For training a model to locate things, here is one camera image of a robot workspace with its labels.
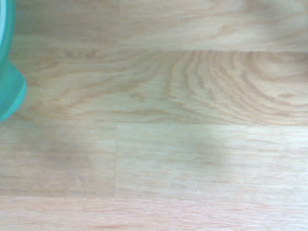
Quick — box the green round container lid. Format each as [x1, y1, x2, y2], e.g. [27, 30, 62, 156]
[0, 0, 27, 122]

